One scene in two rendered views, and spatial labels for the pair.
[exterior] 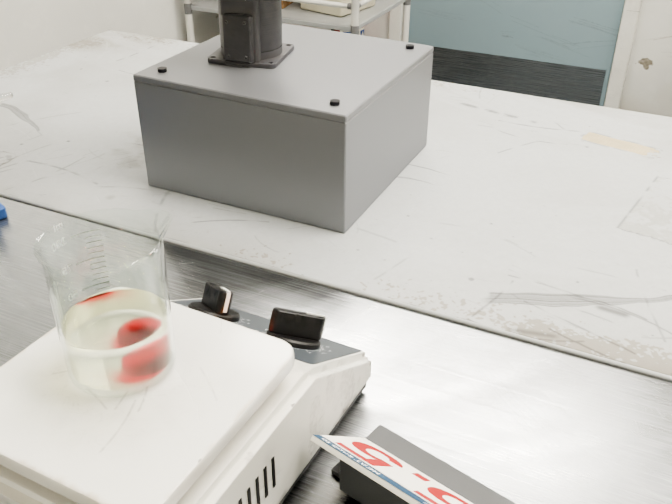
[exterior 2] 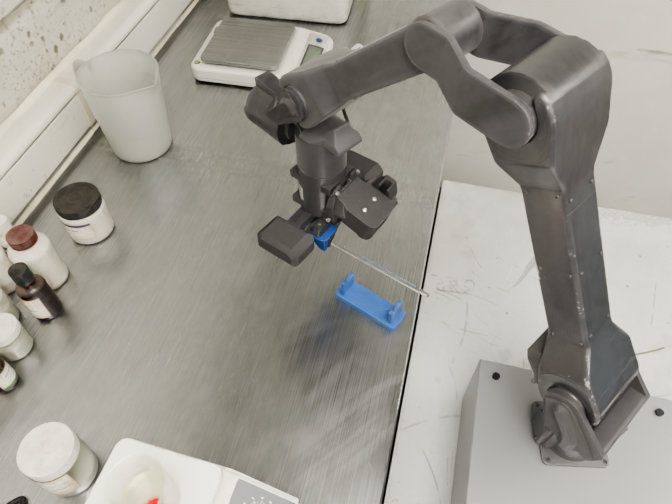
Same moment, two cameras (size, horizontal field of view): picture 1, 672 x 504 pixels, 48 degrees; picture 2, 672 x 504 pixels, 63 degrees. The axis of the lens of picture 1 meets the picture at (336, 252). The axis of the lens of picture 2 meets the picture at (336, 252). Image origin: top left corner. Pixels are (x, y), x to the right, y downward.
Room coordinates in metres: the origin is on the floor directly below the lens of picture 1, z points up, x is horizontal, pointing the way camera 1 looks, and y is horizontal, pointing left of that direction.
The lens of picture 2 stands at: (0.42, -0.07, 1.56)
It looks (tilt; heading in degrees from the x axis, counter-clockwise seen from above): 52 degrees down; 79
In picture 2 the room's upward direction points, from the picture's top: straight up
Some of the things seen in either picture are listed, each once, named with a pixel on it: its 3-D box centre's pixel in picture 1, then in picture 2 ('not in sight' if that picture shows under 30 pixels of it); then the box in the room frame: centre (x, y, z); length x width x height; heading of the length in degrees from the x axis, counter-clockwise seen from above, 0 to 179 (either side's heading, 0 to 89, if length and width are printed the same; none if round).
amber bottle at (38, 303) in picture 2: not in sight; (33, 290); (0.10, 0.42, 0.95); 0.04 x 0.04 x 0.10
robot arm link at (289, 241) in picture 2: not in sight; (322, 187); (0.50, 0.39, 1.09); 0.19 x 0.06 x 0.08; 42
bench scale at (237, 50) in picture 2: not in sight; (264, 53); (0.48, 0.96, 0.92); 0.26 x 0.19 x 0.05; 157
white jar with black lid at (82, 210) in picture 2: not in sight; (84, 213); (0.16, 0.56, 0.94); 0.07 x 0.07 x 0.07
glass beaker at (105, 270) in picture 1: (118, 299); (146, 496); (0.28, 0.10, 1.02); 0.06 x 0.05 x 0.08; 131
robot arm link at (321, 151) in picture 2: not in sight; (321, 138); (0.50, 0.39, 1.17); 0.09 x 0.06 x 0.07; 122
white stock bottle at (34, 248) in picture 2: not in sight; (35, 256); (0.10, 0.48, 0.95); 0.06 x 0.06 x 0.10
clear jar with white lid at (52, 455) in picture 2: not in sight; (60, 460); (0.16, 0.18, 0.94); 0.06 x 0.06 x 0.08
